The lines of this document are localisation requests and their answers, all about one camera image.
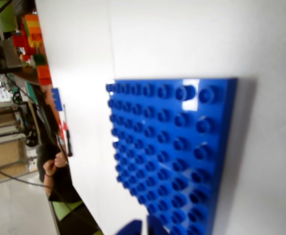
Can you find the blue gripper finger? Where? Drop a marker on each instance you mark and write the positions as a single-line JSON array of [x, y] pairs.
[[130, 228], [156, 227]]

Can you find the small blue toy block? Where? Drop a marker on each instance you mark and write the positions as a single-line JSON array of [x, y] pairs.
[[55, 99]]

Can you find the orange toy block with print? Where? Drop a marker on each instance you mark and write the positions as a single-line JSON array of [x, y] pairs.
[[44, 74]]

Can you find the small green toy block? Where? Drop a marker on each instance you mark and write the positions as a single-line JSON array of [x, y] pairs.
[[39, 59]]

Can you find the red toy block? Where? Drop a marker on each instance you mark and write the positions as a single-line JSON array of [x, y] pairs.
[[20, 40]]

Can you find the orange striped toy block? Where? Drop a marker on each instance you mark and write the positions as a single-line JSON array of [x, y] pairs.
[[33, 24]]

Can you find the bystander's bare hand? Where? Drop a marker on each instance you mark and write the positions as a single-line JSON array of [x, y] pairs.
[[50, 167]]

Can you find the green chair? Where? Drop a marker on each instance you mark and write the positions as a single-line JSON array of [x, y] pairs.
[[64, 210]]

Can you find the blue 8x8 studded baseplate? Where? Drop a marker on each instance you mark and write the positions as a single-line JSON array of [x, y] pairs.
[[172, 151]]

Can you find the person in dark clothing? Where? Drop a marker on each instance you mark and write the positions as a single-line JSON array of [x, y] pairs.
[[59, 186]]

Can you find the black and red screwdriver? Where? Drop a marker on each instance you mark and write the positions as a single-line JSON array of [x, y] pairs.
[[69, 137]]

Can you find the black metal frame machine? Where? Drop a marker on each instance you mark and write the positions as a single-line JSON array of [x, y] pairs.
[[15, 117]]

